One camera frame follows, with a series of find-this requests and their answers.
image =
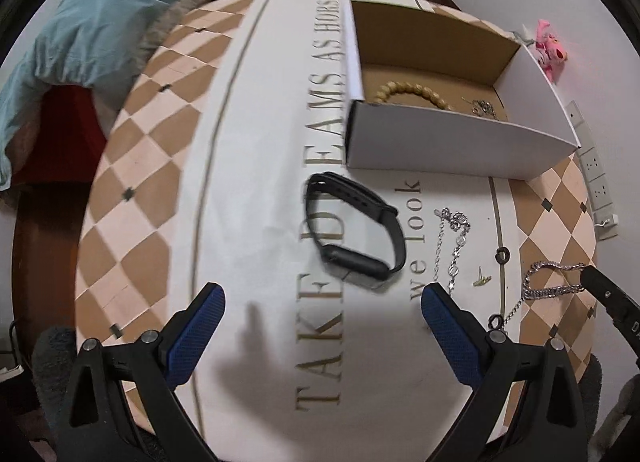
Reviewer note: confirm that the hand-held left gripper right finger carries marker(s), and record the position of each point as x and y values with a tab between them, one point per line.
447	329

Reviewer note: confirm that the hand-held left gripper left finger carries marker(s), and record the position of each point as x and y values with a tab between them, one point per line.
197	332

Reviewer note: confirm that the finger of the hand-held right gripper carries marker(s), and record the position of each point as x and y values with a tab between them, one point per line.
617	309

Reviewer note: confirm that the white cardboard box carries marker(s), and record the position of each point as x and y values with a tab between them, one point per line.
450	139

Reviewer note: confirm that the small gold earring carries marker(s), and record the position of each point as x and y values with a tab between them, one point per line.
481	281

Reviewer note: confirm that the grey fuzzy cushion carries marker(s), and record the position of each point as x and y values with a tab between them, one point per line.
622	417

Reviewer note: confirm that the black smartwatch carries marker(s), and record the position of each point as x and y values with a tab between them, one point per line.
350	262

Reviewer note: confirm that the white power strip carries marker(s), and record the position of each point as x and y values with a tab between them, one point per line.
595	167

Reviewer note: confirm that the checkered printed tablecloth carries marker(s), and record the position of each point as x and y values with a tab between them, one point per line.
240	152

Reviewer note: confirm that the red cushion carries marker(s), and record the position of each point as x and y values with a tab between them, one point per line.
60	132

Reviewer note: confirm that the pink plush toy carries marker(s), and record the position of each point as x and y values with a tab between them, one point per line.
549	49

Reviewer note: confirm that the teal blanket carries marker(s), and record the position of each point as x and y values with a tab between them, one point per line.
95	17

